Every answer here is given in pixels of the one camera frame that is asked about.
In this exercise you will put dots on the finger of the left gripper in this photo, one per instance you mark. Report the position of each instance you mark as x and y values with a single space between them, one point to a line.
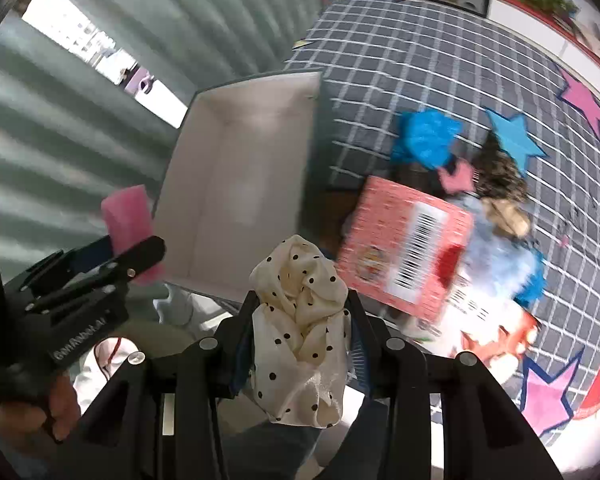
131 263
84 259

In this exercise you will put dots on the pink sponge block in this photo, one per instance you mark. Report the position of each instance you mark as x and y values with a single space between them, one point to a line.
127 216

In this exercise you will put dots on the white fox print bag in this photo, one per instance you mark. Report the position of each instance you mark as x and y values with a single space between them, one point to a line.
496 329

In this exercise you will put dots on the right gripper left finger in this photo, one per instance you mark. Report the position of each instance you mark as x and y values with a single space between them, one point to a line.
158 419

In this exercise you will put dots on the leopard print cloth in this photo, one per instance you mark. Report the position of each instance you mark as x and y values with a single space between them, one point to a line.
496 173

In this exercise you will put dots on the pink black knit hat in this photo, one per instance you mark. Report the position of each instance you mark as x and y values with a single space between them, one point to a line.
460 180

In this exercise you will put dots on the white polka dot scarf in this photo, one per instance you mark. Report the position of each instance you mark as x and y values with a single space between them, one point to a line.
301 336

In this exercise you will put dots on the person's left hand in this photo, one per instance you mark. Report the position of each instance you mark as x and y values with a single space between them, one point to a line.
20 421

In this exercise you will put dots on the grey fabric storage box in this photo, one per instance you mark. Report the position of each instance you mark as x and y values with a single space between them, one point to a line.
249 169

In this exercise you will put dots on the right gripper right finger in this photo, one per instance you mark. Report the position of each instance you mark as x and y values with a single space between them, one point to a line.
484 434

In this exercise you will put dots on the blue cloth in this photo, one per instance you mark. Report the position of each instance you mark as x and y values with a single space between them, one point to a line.
425 137

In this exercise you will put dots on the beige knit cloth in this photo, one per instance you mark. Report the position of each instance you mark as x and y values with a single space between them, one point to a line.
507 216

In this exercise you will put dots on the white red tote bag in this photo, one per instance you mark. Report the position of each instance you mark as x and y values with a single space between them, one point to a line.
96 368

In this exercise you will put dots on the light blue fluffy duster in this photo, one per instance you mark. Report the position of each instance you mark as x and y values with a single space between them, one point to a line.
504 267

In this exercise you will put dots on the red patterned cardboard box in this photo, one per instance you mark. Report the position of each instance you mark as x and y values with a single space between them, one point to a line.
403 247

